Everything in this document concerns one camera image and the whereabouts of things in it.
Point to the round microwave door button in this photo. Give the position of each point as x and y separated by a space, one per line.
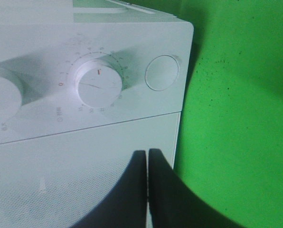
161 72

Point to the white microwave knob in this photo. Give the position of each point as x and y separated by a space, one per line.
11 94
96 83

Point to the white microwave door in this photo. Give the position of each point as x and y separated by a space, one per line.
53 181

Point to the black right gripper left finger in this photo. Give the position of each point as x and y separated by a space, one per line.
125 206

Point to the white microwave oven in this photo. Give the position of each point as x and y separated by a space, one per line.
42 41

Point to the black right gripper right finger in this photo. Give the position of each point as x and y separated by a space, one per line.
173 204

